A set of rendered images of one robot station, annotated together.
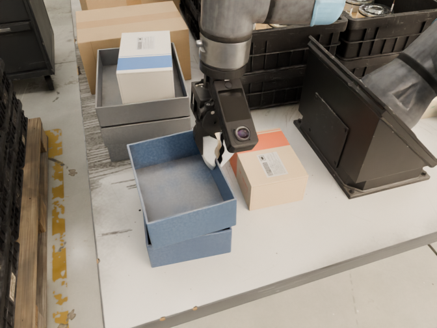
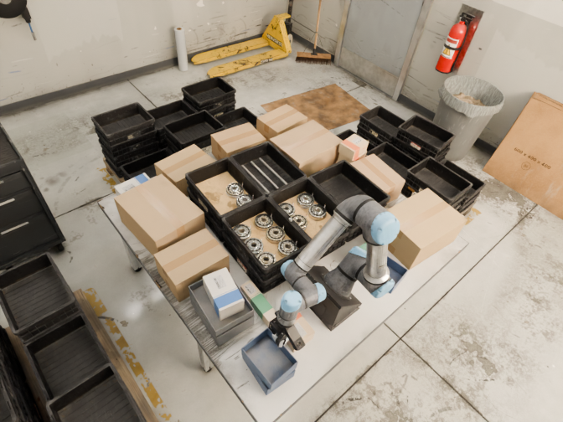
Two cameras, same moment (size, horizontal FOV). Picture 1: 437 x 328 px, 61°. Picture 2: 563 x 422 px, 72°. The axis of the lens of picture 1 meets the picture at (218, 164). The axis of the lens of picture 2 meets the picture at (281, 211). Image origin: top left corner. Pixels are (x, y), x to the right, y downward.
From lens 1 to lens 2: 1.25 m
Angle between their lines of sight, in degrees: 19
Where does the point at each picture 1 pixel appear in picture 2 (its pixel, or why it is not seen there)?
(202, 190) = (276, 355)
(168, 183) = (260, 357)
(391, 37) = not seen: hidden behind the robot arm
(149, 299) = (271, 409)
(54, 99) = (69, 259)
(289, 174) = (307, 333)
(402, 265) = not seen: hidden behind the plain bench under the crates
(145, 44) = (220, 283)
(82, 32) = (171, 275)
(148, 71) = (234, 305)
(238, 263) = (298, 380)
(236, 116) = (296, 337)
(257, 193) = not seen: hidden behind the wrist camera
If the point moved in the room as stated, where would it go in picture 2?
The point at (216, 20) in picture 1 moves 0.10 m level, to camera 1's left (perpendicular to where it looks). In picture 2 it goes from (288, 317) to (264, 326)
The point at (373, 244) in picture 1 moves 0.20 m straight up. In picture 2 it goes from (345, 351) to (354, 332)
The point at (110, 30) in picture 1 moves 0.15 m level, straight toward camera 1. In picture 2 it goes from (187, 269) to (204, 290)
